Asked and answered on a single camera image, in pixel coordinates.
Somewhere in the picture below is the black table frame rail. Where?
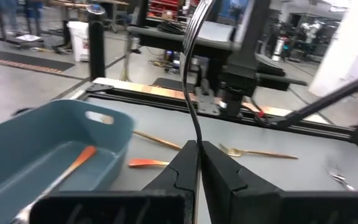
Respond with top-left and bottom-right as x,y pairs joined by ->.
84,82 -> 358,142

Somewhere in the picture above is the hazard-striped black floor mat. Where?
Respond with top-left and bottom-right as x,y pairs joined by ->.
0,48 -> 76,75

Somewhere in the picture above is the black frame pole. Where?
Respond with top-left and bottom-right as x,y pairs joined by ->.
137,0 -> 150,27

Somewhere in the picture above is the silver gas cylinder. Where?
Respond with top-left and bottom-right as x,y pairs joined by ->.
272,37 -> 287,62

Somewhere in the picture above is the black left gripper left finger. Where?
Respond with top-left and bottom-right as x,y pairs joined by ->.
29,139 -> 200,224

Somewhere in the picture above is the black round-topped post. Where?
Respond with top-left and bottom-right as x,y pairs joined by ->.
86,3 -> 106,82

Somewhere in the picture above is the black coiled cable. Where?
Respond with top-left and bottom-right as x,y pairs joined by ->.
156,21 -> 186,35

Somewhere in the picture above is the person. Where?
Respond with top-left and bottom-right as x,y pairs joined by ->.
0,0 -> 45,35

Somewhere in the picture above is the gold fork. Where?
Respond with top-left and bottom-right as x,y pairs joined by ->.
133,129 -> 183,151
218,143 -> 299,161

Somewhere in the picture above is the red parts shelf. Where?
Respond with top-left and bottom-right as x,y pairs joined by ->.
147,0 -> 180,20

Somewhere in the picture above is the black-framed wooden desk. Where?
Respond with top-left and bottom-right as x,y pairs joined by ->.
0,0 -> 90,50

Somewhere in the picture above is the neighbouring grey work table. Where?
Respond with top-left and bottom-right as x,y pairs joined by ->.
126,21 -> 242,53

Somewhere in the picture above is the background robot workstation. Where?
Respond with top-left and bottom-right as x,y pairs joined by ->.
287,12 -> 343,63

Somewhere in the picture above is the blue plastic bin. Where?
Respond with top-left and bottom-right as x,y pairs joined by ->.
0,99 -> 135,224

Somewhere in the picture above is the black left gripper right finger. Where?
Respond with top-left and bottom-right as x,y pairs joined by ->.
201,141 -> 358,224

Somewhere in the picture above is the white trash bin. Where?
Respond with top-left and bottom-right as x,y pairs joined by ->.
66,21 -> 90,63

